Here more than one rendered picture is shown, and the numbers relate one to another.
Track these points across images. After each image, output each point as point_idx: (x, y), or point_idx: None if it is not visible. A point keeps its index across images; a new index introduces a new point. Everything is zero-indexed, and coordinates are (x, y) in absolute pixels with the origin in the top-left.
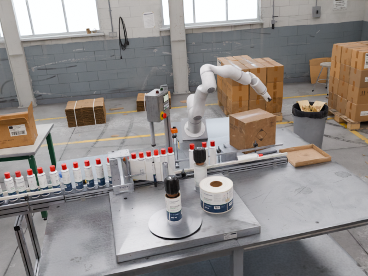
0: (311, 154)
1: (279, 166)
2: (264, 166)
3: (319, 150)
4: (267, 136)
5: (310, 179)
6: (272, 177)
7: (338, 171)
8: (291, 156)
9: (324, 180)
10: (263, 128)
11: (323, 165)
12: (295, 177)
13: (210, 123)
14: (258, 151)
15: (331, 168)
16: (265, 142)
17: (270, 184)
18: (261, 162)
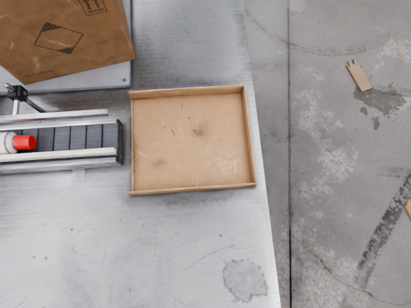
0: (218, 129)
1: (92, 175)
2: (45, 170)
3: (247, 124)
4: (91, 41)
5: (136, 283)
6: (35, 239)
7: (241, 260)
8: (152, 129)
9: (170, 305)
10: (58, 22)
11: (217, 208)
12: (100, 260)
13: None
14: (69, 80)
15: (230, 232)
16: (92, 54)
17: (7, 278)
18: (25, 168)
